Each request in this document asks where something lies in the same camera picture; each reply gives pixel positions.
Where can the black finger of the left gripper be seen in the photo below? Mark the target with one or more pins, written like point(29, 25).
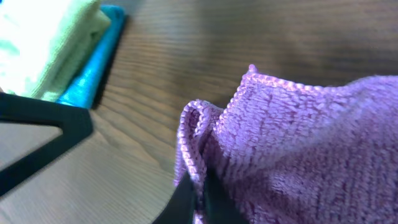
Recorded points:
point(75, 123)

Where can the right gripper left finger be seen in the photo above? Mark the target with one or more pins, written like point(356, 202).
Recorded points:
point(180, 208)

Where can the purple microfiber cloth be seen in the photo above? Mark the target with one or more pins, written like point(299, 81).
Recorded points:
point(292, 153)

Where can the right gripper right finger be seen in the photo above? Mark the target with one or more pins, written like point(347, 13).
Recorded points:
point(219, 208)

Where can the folded green cloth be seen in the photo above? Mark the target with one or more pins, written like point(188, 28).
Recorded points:
point(44, 43)

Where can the folded blue cloth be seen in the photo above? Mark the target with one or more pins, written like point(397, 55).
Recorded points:
point(82, 91)

